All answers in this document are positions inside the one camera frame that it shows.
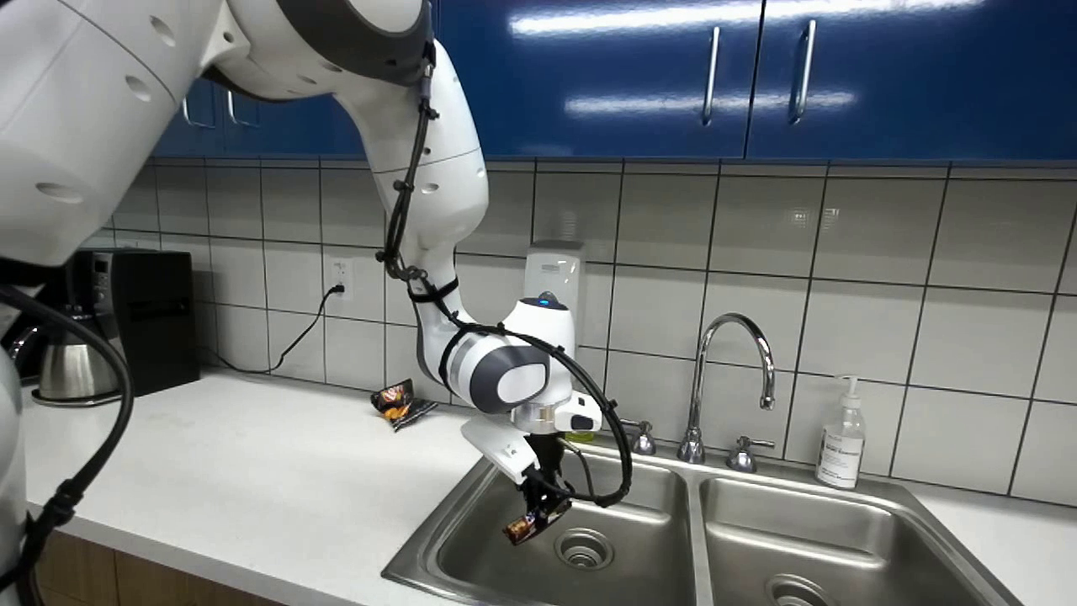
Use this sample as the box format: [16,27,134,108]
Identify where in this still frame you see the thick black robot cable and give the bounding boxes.
[0,282,136,600]

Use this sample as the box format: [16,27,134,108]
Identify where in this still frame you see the chrome faucet knob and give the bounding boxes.
[723,434,760,475]
[627,418,658,457]

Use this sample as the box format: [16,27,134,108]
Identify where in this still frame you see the chrome gooseneck faucet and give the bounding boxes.
[677,311,780,466]

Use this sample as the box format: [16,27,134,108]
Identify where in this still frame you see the silver coffee pot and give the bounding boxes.
[30,251,123,409]

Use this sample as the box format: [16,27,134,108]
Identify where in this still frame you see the blue cabinet door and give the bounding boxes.
[148,82,210,163]
[746,0,1077,169]
[429,0,760,169]
[205,82,369,164]

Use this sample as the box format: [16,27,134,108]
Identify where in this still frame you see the black box appliance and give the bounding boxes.
[109,245,203,397]

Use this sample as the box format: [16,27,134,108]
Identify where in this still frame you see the stainless steel double sink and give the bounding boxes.
[379,444,1023,606]

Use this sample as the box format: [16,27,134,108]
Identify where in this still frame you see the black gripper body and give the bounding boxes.
[526,434,571,496]

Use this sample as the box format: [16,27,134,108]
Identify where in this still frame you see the white wall outlet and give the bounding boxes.
[318,256,355,325]

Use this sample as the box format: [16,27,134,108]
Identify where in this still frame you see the black orange Lay's chip bag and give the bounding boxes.
[368,376,426,430]

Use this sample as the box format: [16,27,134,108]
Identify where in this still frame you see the black power cord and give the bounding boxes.
[210,282,347,381]

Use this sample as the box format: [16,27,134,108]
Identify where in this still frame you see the white wall soap dispenser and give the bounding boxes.
[518,245,586,353]

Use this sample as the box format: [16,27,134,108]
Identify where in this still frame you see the clear pump soap bottle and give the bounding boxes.
[813,375,869,492]

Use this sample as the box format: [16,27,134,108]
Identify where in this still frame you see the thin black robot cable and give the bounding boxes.
[372,45,638,513]

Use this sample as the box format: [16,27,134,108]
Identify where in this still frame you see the wooden base cabinet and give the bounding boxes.
[30,528,289,606]

